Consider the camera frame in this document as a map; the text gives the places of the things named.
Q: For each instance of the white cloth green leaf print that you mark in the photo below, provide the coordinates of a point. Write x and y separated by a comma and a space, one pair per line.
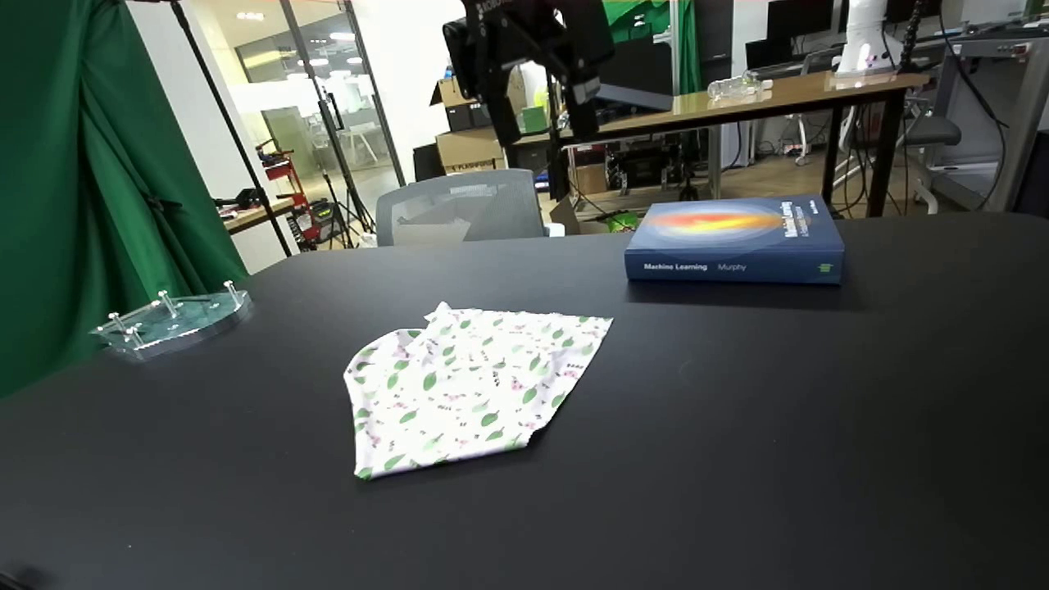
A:
472, 382

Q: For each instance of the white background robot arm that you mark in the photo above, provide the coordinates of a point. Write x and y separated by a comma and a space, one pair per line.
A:
870, 37

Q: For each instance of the grey mesh office chair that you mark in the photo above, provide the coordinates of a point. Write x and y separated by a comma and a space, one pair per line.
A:
462, 209

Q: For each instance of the stacked cardboard box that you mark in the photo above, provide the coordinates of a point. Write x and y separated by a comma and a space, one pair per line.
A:
472, 150

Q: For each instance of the blue hardcover book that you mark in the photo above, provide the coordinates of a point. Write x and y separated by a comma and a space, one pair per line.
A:
734, 235

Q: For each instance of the black equipment stand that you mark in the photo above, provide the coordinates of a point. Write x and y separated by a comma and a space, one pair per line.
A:
537, 37

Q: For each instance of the green hanging fabric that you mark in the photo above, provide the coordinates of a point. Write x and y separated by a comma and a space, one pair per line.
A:
652, 27

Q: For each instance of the long wooden desk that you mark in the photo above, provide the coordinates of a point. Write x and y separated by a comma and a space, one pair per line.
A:
756, 96

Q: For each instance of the clear acrylic round plate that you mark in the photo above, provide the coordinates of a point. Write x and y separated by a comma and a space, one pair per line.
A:
174, 320

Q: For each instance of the green curtain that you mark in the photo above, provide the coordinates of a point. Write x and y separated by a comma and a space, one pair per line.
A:
77, 184

